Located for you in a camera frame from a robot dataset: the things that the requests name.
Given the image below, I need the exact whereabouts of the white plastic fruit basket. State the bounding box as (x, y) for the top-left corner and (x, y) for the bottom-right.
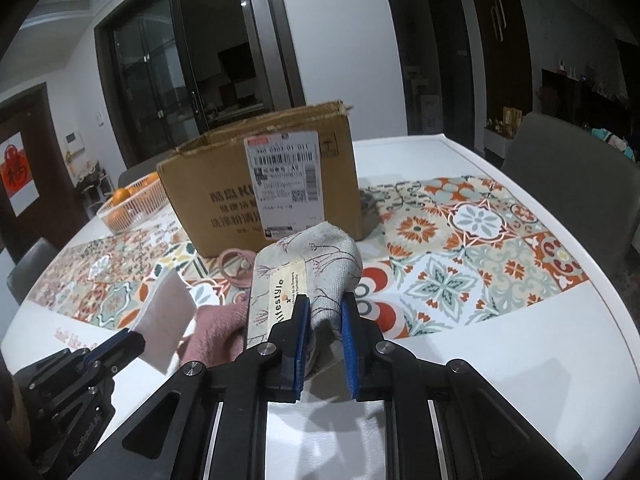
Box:
(96, 180), (168, 234)

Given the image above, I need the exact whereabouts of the yellow paper bag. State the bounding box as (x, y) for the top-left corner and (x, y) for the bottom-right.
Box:
(502, 106), (523, 136)

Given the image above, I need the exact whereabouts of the small cluttered shelf rack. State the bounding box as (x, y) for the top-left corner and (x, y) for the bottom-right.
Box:
(75, 159), (113, 221)

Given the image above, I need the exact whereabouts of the dark wooden door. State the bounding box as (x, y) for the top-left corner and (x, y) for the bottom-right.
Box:
(0, 84), (76, 251)

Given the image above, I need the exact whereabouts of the white tile-patterned tablecloth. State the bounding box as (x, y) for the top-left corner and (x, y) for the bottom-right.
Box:
(0, 132), (633, 480)

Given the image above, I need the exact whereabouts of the grey dining chair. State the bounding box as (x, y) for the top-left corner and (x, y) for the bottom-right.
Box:
(500, 111), (640, 281)
(6, 237), (58, 306)
(117, 152), (166, 188)

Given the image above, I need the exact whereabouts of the dark wooden cabinet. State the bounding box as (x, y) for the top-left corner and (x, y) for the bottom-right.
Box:
(462, 0), (532, 126)

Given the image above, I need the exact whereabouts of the dark sideboard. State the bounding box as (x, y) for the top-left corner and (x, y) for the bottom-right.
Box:
(542, 67), (631, 131)

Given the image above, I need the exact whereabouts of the brown cardboard box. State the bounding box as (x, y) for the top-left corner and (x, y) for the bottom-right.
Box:
(156, 100), (365, 257)

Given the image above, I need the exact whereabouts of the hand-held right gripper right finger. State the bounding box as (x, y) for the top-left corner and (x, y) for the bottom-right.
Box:
(341, 291), (583, 480)

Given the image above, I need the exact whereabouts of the pink hair tie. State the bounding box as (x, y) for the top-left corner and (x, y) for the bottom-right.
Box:
(218, 247), (257, 289)

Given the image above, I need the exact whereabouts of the white cleaning cloth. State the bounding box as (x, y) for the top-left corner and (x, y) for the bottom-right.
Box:
(131, 267), (198, 375)

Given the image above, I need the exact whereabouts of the grey floral towel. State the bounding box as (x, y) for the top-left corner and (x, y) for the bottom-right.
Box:
(245, 220), (363, 381)

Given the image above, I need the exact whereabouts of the dark framed sliding glass door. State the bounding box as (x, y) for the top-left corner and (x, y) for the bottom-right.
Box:
(95, 0), (306, 171)

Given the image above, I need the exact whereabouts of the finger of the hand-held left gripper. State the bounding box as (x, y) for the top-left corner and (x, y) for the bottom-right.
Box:
(82, 327), (135, 362)
(97, 332), (147, 378)

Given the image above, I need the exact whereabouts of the person's left forearm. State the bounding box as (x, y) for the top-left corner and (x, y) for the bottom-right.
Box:
(0, 355), (31, 466)

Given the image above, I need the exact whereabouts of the red white wall calendar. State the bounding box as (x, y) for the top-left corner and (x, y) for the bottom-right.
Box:
(0, 131), (40, 217)

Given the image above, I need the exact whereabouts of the dark interior door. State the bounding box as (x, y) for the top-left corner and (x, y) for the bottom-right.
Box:
(429, 0), (476, 148)

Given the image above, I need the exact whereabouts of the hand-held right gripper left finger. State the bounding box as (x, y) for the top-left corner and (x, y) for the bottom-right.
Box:
(67, 294), (312, 480)

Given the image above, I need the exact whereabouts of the pink knitted sock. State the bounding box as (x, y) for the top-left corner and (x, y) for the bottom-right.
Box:
(177, 292), (251, 363)

